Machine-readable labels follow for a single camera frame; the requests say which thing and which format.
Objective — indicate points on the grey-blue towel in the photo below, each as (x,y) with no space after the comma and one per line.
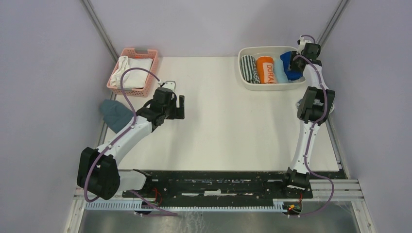
(115,114)

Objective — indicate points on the white plastic tub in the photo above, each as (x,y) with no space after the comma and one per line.
(274,52)

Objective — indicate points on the white crumpled cloth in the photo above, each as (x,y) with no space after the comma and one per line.
(123,64)

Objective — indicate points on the pink plastic basket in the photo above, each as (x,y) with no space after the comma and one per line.
(134,53)

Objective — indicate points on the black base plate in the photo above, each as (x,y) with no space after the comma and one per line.
(219,188)

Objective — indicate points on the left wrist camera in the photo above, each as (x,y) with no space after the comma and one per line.
(171,85)

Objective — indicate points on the striped rolled towel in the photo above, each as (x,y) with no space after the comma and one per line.
(249,70)

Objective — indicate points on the light blue towel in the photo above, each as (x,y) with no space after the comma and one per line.
(280,72)

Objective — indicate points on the dark blue towel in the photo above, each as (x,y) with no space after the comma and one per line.
(290,74)

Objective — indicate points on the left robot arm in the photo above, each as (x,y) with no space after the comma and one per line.
(98,170)

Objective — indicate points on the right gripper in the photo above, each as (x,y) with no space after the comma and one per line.
(293,67)

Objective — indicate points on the white folded towel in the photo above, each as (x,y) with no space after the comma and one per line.
(135,79)

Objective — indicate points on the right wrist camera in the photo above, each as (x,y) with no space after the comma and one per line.
(304,39)

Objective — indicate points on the orange rolled towel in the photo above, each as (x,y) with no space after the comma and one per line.
(266,70)

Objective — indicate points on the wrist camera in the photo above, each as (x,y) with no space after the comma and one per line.
(304,39)
(171,85)

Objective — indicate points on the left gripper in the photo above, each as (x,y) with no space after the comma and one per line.
(178,112)

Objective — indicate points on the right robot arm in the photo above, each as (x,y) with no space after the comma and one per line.
(312,111)

